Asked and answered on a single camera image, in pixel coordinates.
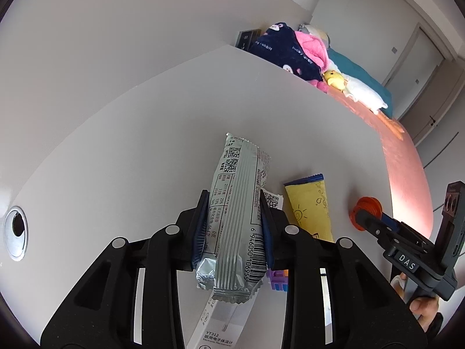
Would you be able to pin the silver snack wrapper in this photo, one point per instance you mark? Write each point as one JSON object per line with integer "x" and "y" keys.
{"x": 236, "y": 225}

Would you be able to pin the navy printed blanket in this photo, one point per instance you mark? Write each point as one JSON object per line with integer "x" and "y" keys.
{"x": 283, "y": 47}

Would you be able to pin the yellow duck plush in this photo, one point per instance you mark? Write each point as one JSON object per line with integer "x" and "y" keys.
{"x": 333, "y": 79}

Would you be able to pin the white goose plush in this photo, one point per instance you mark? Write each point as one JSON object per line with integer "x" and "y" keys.
{"x": 363, "y": 94}

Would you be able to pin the white thermometer box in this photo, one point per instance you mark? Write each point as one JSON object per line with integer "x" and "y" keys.
{"x": 214, "y": 327}

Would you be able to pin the pink fleece cloth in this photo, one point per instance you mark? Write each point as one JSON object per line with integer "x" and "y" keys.
{"x": 312, "y": 49}

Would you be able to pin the black device box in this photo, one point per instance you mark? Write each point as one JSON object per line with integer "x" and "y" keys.
{"x": 247, "y": 38}

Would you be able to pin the yellow snack packet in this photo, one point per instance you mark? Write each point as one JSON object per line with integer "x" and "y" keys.
{"x": 308, "y": 207}

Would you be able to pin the white paper label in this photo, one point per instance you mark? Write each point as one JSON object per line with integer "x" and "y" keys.
{"x": 272, "y": 200}

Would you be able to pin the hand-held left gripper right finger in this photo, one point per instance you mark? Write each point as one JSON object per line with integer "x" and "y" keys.
{"x": 267, "y": 240}

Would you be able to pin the purple toy block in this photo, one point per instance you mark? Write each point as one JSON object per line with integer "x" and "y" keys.
{"x": 278, "y": 282}

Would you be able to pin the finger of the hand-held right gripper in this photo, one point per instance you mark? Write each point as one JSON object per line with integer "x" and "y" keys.
{"x": 367, "y": 222}
{"x": 390, "y": 223}

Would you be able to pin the orange ribbed bottle cap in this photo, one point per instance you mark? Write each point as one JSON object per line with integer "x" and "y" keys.
{"x": 368, "y": 203}

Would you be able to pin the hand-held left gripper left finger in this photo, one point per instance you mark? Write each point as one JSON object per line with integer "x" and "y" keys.
{"x": 199, "y": 229}

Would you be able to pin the person's right hand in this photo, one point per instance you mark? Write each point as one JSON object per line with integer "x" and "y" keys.
{"x": 421, "y": 307}

